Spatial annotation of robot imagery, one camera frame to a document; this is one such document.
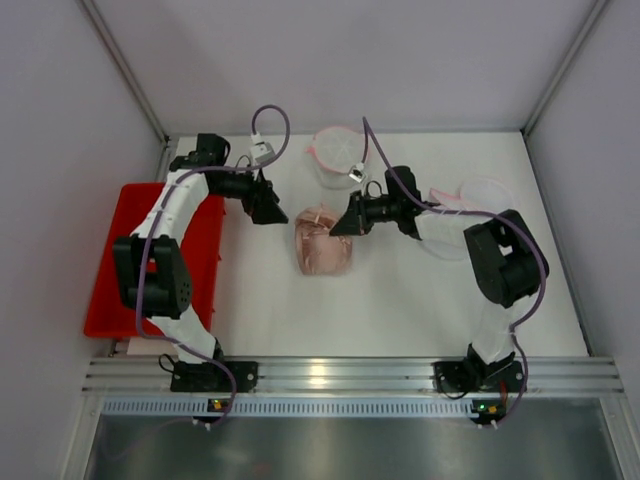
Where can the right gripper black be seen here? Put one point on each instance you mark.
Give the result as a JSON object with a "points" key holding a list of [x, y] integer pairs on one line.
{"points": [[360, 211]]}

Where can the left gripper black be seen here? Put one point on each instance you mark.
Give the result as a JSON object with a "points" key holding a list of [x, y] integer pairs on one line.
{"points": [[258, 194]]}

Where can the pink lace bra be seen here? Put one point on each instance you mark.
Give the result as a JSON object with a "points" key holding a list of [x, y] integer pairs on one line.
{"points": [[317, 252]]}

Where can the white mesh laundry bag pink trim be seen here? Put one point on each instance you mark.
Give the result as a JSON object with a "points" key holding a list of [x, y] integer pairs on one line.
{"points": [[332, 152]]}

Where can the spare white mesh laundry bag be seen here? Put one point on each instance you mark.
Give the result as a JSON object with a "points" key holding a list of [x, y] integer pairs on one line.
{"points": [[465, 200]]}

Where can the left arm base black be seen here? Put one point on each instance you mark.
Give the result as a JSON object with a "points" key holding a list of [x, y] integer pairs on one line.
{"points": [[208, 378]]}

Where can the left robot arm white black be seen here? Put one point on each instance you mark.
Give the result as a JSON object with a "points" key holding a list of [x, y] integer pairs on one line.
{"points": [[152, 275]]}

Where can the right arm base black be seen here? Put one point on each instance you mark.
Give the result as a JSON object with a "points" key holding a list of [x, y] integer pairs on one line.
{"points": [[457, 378]]}

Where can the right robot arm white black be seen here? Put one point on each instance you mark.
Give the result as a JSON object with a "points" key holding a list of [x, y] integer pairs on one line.
{"points": [[507, 264]]}

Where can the red plastic bin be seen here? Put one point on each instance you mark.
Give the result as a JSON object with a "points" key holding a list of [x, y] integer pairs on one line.
{"points": [[107, 317]]}

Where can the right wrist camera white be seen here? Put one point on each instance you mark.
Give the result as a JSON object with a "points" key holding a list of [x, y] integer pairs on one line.
{"points": [[357, 172]]}

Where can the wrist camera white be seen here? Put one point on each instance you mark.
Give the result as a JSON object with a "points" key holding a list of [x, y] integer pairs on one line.
{"points": [[260, 151], [357, 172]]}

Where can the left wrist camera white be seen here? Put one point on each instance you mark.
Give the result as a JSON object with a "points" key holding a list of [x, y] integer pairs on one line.
{"points": [[260, 151]]}

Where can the aluminium mounting rail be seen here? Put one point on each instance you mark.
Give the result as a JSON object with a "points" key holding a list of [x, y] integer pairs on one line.
{"points": [[548, 376]]}

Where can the slotted cable duct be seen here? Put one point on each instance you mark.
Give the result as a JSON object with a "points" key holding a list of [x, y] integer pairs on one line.
{"points": [[300, 407]]}

